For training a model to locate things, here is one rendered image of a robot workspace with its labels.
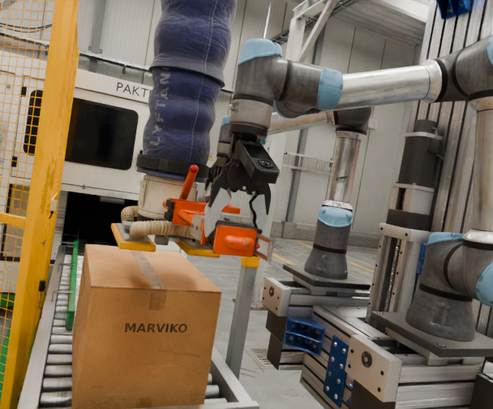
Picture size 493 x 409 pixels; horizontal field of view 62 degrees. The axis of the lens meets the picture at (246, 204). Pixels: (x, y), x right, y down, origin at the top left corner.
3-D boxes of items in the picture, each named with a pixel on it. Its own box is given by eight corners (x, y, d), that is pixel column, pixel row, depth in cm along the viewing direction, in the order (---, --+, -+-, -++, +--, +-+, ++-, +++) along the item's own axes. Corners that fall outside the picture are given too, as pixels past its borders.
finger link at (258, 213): (260, 234, 82) (251, 190, 80) (273, 239, 76) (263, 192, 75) (246, 238, 81) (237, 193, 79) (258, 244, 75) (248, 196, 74)
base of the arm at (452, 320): (436, 317, 107) (443, 280, 107) (489, 341, 93) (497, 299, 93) (392, 316, 101) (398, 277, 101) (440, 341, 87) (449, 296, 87)
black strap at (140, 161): (131, 165, 135) (133, 153, 135) (199, 177, 144) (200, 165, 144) (140, 167, 115) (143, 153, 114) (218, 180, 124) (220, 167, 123)
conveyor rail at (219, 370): (139, 273, 346) (143, 251, 345) (145, 274, 348) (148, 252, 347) (232, 462, 133) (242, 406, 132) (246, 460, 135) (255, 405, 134)
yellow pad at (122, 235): (110, 228, 141) (113, 213, 140) (139, 231, 144) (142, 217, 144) (118, 249, 109) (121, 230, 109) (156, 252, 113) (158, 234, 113)
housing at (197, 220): (188, 234, 89) (191, 213, 89) (217, 237, 92) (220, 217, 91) (196, 240, 83) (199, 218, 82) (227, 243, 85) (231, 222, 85)
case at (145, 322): (72, 336, 172) (85, 243, 170) (165, 336, 188) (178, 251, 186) (71, 420, 117) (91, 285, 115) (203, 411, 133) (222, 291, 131)
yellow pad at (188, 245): (165, 234, 148) (167, 221, 148) (191, 237, 152) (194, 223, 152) (187, 256, 117) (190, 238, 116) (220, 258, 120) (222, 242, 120)
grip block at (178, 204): (162, 218, 109) (165, 197, 109) (198, 223, 113) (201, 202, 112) (169, 223, 101) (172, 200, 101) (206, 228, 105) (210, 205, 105)
